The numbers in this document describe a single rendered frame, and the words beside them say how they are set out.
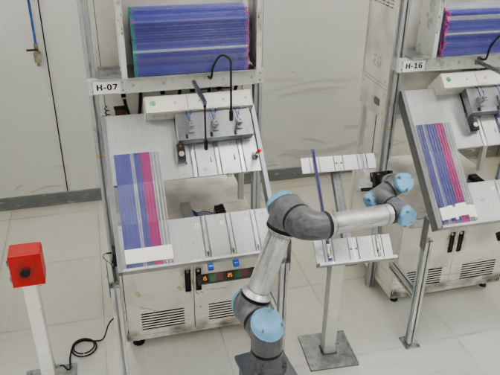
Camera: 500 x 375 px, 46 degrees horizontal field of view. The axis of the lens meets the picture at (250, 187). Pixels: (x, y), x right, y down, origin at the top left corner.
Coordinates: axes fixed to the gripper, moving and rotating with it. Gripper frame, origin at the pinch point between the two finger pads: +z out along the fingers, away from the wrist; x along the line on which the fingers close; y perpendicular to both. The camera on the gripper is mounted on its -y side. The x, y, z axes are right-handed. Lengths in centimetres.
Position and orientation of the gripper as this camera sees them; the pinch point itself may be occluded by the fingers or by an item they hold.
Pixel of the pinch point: (371, 189)
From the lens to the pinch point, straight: 260.5
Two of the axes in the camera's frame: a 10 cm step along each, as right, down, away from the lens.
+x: -9.8, 0.8, -1.7
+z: -1.7, 0.2, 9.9
